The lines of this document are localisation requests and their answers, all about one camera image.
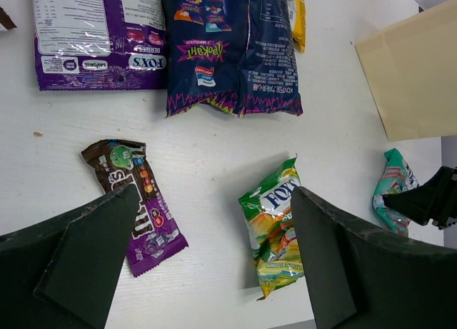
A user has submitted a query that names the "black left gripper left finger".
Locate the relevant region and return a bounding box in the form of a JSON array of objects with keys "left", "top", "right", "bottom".
[{"left": 1, "top": 185, "right": 139, "bottom": 328}]

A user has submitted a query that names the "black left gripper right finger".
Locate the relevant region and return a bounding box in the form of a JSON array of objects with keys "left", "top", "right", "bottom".
[{"left": 291, "top": 187, "right": 456, "bottom": 328}]

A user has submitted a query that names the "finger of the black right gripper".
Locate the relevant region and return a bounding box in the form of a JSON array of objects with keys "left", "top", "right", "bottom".
[{"left": 383, "top": 166, "right": 457, "bottom": 230}]

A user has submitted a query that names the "teal candy bag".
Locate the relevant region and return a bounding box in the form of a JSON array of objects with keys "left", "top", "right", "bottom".
[{"left": 372, "top": 148, "right": 419, "bottom": 237}]

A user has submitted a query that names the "green yellow Fox's candy bag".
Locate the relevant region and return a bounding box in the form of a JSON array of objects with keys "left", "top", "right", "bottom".
[{"left": 238, "top": 157, "right": 304, "bottom": 300}]

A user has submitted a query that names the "brown purple M&M's packet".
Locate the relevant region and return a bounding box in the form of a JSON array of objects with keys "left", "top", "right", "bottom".
[{"left": 81, "top": 139, "right": 189, "bottom": 278}]

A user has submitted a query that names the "purple Fox's berries bag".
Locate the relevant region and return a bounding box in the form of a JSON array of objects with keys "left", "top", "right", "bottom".
[{"left": 33, "top": 0, "right": 168, "bottom": 91}]

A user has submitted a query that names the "dark blue snack bag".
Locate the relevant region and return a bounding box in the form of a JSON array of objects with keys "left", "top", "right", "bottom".
[{"left": 161, "top": 0, "right": 303, "bottom": 116}]

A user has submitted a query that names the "beige paper bag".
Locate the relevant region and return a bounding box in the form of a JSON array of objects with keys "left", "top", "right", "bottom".
[{"left": 355, "top": 0, "right": 456, "bottom": 141}]

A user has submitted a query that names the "yellow snack bar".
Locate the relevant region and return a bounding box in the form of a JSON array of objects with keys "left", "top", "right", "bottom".
[{"left": 291, "top": 0, "right": 306, "bottom": 53}]

